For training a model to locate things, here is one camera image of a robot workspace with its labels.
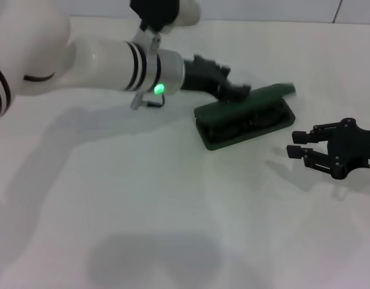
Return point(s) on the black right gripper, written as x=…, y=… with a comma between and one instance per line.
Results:
x=353, y=147

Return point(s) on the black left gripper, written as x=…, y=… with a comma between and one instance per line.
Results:
x=203, y=75

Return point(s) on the green glasses case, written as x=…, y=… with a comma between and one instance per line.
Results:
x=248, y=103

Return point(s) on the black glasses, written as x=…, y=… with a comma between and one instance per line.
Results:
x=263, y=119

